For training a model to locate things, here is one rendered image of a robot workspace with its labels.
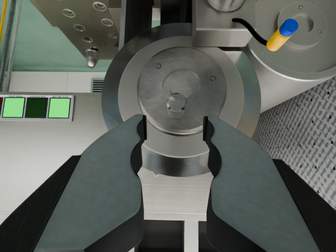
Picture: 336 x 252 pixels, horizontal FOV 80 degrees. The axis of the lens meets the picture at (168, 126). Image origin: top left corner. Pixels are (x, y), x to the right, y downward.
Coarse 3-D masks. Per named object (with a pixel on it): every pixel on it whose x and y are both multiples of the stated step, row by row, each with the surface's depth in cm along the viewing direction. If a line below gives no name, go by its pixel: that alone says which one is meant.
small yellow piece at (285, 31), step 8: (248, 24) 15; (288, 24) 12; (296, 24) 12; (256, 32) 15; (280, 32) 12; (288, 32) 12; (264, 40) 14; (272, 40) 13; (280, 40) 12; (272, 48) 13
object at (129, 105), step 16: (144, 48) 19; (160, 48) 19; (208, 48) 19; (128, 64) 19; (144, 64) 19; (224, 64) 19; (128, 80) 19; (240, 80) 18; (128, 96) 18; (240, 96) 18; (128, 112) 18; (224, 112) 18; (240, 112) 18; (144, 144) 18; (160, 144) 18; (176, 144) 18; (192, 144) 18
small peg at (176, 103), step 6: (168, 96) 14; (174, 96) 14; (180, 96) 14; (168, 102) 14; (174, 102) 14; (180, 102) 14; (186, 102) 14; (168, 108) 14; (174, 108) 14; (180, 108) 14; (168, 114) 16; (174, 114) 14; (180, 114) 15
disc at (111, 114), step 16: (144, 32) 20; (160, 32) 20; (176, 32) 20; (128, 48) 19; (224, 48) 19; (240, 48) 19; (112, 64) 19; (240, 64) 19; (112, 80) 19; (256, 80) 19; (112, 96) 19; (256, 96) 18; (112, 112) 18; (256, 112) 18; (240, 128) 18; (144, 160) 18; (160, 160) 18; (176, 160) 18; (192, 160) 18; (176, 176) 18
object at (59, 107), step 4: (52, 100) 53; (56, 100) 53; (60, 100) 53; (64, 100) 53; (68, 100) 53; (52, 104) 52; (56, 104) 52; (60, 104) 52; (64, 104) 52; (68, 104) 52; (52, 108) 52; (56, 108) 52; (60, 108) 52; (64, 108) 52; (68, 108) 52; (52, 112) 52; (56, 112) 52; (60, 112) 52; (64, 112) 52; (52, 116) 52; (56, 116) 52; (60, 116) 52; (64, 116) 52
